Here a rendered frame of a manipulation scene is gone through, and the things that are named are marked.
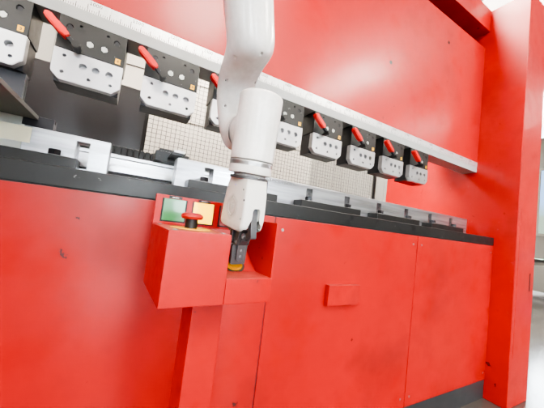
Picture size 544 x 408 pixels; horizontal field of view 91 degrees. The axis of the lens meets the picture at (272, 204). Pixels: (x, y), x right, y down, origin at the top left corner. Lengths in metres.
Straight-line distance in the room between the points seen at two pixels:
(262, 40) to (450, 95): 1.50
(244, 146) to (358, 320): 0.84
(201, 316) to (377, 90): 1.20
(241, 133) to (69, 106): 1.04
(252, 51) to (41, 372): 0.77
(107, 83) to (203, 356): 0.71
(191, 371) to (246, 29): 0.60
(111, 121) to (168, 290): 1.07
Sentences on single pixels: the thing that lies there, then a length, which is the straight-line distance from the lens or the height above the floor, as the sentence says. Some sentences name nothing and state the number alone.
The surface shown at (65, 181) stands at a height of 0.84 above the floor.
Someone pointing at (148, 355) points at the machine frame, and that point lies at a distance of 0.82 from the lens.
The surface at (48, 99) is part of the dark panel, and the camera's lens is 1.47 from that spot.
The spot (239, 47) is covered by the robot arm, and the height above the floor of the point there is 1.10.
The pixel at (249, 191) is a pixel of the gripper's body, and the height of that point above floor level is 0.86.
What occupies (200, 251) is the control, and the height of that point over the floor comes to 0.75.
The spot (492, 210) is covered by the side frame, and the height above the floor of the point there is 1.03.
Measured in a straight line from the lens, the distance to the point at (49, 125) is 0.90.
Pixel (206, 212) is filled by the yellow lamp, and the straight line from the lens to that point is 0.61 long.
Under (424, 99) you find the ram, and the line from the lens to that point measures 1.69.
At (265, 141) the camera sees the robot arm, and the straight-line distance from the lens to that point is 0.50.
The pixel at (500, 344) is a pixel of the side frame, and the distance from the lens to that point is 2.03.
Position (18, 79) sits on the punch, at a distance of 0.95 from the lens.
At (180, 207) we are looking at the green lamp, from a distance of 0.60.
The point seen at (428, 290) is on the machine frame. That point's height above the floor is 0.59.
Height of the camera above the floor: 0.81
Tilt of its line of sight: 4 degrees up
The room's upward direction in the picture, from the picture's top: 7 degrees clockwise
